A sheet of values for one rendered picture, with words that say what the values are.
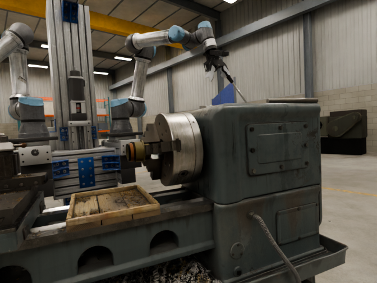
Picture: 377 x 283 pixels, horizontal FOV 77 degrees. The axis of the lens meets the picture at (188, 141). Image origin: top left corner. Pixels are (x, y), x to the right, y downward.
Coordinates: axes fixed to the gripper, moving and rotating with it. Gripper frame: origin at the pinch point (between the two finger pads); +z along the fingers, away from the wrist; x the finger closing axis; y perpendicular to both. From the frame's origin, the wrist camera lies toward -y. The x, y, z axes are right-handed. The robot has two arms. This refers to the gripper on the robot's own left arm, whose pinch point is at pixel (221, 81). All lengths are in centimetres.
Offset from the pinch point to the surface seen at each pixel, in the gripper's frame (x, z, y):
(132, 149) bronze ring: 60, 28, -1
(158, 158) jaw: 48, 34, 1
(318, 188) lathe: -14, 65, -28
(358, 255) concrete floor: -124, 152, 19
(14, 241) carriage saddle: 100, 47, -9
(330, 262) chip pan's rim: -5, 95, -29
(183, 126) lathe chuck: 42, 24, -15
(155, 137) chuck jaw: 47, 25, 1
